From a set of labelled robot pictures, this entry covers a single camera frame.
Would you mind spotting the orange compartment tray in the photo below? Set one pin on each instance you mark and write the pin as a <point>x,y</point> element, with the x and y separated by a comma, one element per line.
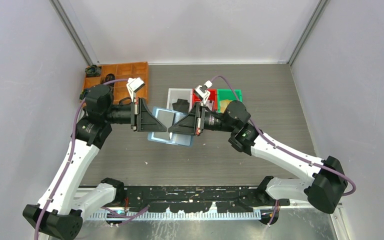
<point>99,74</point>

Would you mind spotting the aluminium rail frame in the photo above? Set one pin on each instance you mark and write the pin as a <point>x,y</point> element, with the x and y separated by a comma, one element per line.
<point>117,215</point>

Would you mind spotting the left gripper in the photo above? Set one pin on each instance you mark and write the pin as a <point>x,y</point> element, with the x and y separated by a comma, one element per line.
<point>146,121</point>

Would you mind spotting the green plastic bin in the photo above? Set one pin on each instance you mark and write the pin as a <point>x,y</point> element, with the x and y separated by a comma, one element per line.
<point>227,94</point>

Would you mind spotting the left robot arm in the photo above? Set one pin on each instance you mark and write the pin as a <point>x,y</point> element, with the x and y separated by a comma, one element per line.
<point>57,213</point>

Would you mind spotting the red plastic bin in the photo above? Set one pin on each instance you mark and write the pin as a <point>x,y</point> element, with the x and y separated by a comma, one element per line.
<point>212,102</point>

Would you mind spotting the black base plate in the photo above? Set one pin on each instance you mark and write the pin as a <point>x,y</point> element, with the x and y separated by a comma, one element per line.
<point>192,199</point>

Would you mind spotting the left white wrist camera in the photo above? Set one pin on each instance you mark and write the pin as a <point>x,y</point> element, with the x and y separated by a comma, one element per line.
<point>133,85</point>

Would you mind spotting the blue leather card holder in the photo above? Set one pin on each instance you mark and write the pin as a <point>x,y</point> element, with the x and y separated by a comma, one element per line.
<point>168,137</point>

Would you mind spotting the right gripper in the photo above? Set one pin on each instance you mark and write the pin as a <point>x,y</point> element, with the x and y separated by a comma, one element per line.
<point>193,123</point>

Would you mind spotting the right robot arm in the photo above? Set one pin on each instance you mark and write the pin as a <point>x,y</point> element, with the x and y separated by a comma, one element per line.
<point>320,182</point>

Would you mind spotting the white plastic bin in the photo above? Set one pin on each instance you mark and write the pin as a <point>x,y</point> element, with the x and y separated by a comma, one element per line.
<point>179,93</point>

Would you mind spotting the gold cards in green bin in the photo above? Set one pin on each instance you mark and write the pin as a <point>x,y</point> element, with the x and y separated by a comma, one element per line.
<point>223,104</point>

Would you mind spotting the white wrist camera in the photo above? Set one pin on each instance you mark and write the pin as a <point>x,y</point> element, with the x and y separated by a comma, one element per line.
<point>202,92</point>
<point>133,85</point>

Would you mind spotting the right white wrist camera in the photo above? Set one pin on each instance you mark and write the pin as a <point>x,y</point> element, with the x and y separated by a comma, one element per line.
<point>202,92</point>

